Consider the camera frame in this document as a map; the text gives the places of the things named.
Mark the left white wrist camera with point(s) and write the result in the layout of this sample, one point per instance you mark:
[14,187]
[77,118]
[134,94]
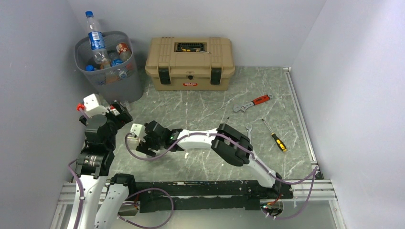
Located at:
[93,106]

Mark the grey mesh waste bin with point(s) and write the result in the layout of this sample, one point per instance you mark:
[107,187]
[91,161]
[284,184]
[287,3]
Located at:
[129,88]

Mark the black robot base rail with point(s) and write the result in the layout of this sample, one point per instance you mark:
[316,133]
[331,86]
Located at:
[196,195]

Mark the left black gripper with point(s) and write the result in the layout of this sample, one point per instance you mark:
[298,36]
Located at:
[122,118]

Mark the yellow black screwdriver right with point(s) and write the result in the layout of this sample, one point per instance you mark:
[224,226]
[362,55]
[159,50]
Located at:
[277,140]

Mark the tan plastic toolbox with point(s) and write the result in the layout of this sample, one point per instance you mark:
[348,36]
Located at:
[172,70]

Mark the silver open end wrench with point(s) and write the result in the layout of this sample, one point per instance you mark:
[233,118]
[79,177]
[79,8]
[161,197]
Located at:
[249,130]

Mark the orange label bottle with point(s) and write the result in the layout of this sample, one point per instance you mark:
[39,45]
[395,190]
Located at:
[111,76]

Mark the clear bottle blue label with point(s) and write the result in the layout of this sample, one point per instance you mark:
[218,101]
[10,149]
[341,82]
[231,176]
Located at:
[90,68]

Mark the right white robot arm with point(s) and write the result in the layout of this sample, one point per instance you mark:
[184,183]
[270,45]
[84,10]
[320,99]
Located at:
[231,145]

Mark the Pepsi bottle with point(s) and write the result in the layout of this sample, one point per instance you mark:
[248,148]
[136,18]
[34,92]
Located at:
[97,42]

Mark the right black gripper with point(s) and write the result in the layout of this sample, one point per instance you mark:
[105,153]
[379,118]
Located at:
[144,146]

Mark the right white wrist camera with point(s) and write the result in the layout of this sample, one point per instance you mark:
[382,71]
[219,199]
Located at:
[138,130]

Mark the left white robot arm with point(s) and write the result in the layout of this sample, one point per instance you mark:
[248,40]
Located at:
[92,167]

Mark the screwdriver on toolbox lid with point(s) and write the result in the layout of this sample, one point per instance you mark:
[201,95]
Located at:
[191,49]

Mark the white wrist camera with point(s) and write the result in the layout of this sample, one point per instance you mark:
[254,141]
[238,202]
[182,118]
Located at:
[138,130]
[93,106]

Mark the blue label bottle white cap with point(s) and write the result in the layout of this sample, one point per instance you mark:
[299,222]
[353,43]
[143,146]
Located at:
[114,58]

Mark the red handled adjustable wrench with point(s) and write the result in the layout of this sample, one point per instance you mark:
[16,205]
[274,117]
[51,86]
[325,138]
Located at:
[259,100]

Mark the red label bottle by bin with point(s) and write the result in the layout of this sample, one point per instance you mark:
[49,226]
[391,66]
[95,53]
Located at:
[119,107]

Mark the clear bottle red cap front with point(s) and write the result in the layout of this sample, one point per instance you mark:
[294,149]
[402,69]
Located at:
[123,51]

